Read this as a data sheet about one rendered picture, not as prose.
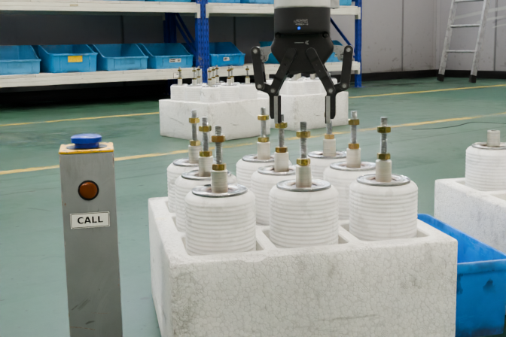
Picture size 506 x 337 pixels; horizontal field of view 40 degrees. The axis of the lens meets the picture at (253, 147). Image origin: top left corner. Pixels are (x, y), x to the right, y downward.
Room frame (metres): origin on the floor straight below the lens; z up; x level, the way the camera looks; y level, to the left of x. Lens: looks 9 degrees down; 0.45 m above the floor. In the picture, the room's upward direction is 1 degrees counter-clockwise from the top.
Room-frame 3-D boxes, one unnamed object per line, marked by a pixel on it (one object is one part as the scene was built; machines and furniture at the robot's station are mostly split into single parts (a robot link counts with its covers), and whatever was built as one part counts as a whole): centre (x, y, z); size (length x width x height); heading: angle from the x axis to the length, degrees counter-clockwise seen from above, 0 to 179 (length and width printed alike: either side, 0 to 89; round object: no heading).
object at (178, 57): (5.92, 0.77, 0.36); 0.50 x 0.38 x 0.21; 36
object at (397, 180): (0.97, -0.18, 0.25); 0.08 x 0.08 x 0.01
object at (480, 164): (1.26, -0.44, 0.16); 0.10 x 0.10 x 0.18
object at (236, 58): (6.20, 0.34, 0.36); 0.50 x 0.38 x 0.21; 36
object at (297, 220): (0.94, -0.07, 0.16); 0.10 x 0.10 x 0.18
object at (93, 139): (0.92, 0.22, 0.32); 0.04 x 0.04 x 0.02
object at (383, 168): (0.97, -0.18, 0.26); 0.02 x 0.02 x 0.03
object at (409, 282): (1.05, -0.04, 0.09); 0.39 x 0.39 x 0.18; 12
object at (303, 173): (0.94, -0.07, 0.26); 0.02 x 0.02 x 0.03
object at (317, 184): (0.94, -0.07, 0.25); 0.08 x 0.08 x 0.01
